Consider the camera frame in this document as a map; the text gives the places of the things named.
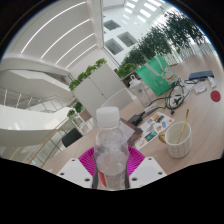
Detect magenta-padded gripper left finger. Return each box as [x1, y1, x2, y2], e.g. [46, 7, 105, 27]
[57, 146, 99, 190]

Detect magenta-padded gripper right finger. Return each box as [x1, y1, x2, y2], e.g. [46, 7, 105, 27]
[124, 145, 168, 190]

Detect clear plastic water bottle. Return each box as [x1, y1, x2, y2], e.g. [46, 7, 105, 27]
[93, 106, 131, 191]

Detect black chair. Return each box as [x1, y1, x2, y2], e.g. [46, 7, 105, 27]
[61, 127, 84, 149]

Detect white grid-pattern mug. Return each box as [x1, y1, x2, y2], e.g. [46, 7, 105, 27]
[157, 120, 193, 159]

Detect colourful sticker sheet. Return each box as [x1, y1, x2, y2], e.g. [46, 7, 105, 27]
[134, 111, 175, 150]

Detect black power adapter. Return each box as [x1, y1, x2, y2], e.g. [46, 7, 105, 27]
[128, 112, 146, 127]

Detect gold stirring stick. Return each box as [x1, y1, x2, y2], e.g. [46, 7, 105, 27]
[176, 108, 190, 145]

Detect small potted green plants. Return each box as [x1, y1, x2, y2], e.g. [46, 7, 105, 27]
[66, 101, 84, 118]

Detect clear lidded drink tumbler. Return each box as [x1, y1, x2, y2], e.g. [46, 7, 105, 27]
[128, 74, 152, 107]

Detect white cabinet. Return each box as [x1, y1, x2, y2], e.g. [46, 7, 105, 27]
[72, 63, 127, 119]

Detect green tote bag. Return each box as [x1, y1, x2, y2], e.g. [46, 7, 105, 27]
[135, 54, 179, 97]

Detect white plastic packet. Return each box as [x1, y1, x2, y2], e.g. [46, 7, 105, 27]
[193, 80, 208, 94]

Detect flat round red coaster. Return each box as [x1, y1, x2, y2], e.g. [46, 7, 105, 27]
[210, 89, 222, 102]

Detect green plants atop cabinet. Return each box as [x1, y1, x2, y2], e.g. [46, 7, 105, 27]
[68, 58, 108, 93]

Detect low green planter bush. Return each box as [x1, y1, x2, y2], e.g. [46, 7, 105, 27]
[116, 62, 138, 79]

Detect ceiling light strips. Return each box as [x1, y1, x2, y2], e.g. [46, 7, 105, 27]
[20, 0, 99, 69]

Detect row of tall green plants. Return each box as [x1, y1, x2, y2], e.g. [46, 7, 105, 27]
[121, 8, 208, 66]

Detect tangled black cables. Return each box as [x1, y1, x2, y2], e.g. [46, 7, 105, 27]
[143, 78, 194, 116]

